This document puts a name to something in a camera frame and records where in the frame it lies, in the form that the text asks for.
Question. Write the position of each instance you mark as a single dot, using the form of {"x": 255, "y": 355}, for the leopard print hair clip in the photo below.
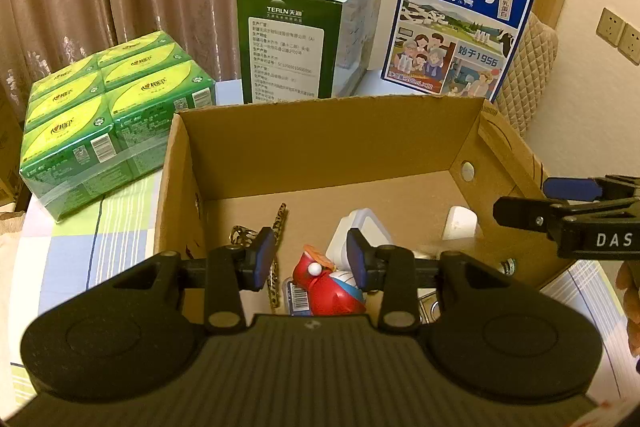
{"x": 277, "y": 227}

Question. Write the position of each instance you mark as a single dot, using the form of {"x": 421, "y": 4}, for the beige quilted chair cover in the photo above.
{"x": 530, "y": 72}

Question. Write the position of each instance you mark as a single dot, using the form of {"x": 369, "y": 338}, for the person's right hand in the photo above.
{"x": 631, "y": 307}

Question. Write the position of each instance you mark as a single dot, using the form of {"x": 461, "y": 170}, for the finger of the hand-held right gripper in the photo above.
{"x": 525, "y": 209}
{"x": 570, "y": 188}

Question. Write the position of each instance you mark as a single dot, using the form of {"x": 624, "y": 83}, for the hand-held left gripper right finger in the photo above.
{"x": 357, "y": 259}

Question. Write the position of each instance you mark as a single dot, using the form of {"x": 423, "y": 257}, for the brown cardboard box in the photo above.
{"x": 325, "y": 157}

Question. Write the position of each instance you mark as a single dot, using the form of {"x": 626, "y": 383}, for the green cap small bottle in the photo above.
{"x": 509, "y": 267}

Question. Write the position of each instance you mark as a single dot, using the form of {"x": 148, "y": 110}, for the blue illustrated milk carton box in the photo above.
{"x": 450, "y": 37}

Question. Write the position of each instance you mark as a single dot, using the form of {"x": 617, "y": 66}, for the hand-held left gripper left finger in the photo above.
{"x": 262, "y": 258}

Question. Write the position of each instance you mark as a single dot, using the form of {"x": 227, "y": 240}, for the blue and red tissue packet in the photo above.
{"x": 297, "y": 299}

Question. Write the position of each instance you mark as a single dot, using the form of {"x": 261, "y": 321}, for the beige wall socket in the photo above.
{"x": 630, "y": 44}
{"x": 610, "y": 27}

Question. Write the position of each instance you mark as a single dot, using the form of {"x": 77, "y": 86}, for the printed cardboard box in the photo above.
{"x": 7, "y": 157}

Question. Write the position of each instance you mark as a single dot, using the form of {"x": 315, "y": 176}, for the white three-pin plug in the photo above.
{"x": 460, "y": 222}

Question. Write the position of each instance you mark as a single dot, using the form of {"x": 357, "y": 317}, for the blue and red cartoon toy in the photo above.
{"x": 325, "y": 292}

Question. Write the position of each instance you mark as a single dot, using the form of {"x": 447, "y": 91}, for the green and white milk box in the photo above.
{"x": 285, "y": 52}

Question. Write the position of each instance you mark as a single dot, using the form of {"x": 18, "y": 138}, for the green tissue multipack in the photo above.
{"x": 100, "y": 127}

